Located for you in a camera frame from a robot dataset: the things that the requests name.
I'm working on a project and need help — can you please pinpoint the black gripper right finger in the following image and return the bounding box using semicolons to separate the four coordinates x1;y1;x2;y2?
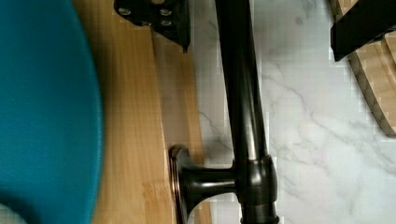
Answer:
331;0;396;62

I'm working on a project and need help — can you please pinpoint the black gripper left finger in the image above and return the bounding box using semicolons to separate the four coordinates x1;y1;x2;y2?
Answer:
114;0;191;52

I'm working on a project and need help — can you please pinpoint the black drawer handle bar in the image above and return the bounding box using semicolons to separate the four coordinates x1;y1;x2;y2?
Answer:
168;0;279;224

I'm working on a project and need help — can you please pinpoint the large wooden cutting board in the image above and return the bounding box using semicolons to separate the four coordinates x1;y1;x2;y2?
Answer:
329;0;395;137

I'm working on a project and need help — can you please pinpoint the blue plate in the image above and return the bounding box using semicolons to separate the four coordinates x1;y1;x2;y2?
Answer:
0;0;103;224

